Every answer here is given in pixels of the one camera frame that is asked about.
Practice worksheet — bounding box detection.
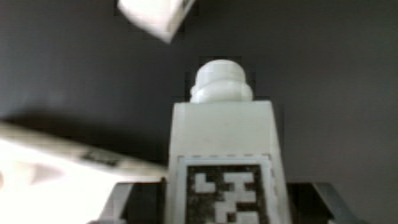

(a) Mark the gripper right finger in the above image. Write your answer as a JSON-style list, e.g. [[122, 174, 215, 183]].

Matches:
[[288, 182, 369, 224]]

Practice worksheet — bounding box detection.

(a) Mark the white leg with tag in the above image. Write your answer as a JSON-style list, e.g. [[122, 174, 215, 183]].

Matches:
[[163, 59, 293, 224]]

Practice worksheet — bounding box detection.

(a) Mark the white leg centre right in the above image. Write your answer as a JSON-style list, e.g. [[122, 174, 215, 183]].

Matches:
[[117, 0, 197, 43]]

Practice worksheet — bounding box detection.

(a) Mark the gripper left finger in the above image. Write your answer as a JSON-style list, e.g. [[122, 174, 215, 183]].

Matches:
[[87, 182, 165, 224]]

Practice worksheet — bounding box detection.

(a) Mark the white square tabletop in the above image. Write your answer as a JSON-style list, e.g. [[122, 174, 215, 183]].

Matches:
[[0, 122, 167, 224]]

